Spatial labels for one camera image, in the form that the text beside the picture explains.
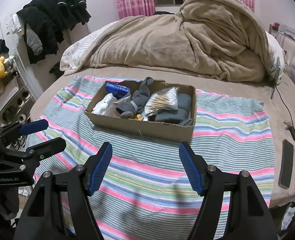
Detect brown cardboard box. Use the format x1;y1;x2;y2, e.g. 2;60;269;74
84;79;196;140

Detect white floral quilt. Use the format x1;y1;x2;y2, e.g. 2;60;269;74
60;21;119;70

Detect dark grey socks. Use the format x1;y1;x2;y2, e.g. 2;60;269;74
154;94;194;127

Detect light grey sock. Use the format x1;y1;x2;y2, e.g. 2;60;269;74
116;77;154;119

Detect blue tissue packet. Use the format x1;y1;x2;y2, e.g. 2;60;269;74
105;81;131;100

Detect bed with beige sheet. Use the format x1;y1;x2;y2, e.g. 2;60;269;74
29;65;295;205

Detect black sock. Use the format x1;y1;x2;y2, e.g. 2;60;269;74
0;39;10;54

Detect small black charger plug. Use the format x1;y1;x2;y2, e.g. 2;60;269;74
284;122;295;141

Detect striped pastel cloth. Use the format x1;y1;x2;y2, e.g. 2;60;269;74
25;74;275;240

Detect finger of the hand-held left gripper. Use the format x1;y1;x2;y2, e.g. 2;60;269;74
3;137;66;161
0;119;49;143

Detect white metal shoe rack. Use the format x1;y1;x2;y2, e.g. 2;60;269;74
0;52;36;153

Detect grey flat panel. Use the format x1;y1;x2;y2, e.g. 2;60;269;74
271;57;281;99

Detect brown storage carton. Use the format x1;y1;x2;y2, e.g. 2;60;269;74
0;77;19;100

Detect black smartphone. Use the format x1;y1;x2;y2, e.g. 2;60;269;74
278;139;294;189

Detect white socks bundle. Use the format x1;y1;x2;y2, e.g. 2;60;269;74
92;93;118;117

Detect white garment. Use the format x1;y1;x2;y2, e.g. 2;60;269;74
11;14;25;38

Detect clear bag of cotton swabs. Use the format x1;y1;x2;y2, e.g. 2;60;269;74
144;87;180;117

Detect beige fleece blanket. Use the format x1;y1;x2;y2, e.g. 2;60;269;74
64;0;274;82

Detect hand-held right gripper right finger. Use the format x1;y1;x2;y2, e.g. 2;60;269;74
179;141;279;240

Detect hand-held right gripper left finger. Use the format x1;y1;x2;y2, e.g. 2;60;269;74
14;141;113;240

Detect black cable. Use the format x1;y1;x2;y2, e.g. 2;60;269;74
275;84;295;157

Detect pile of dark clothes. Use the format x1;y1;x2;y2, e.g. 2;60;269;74
16;0;91;64

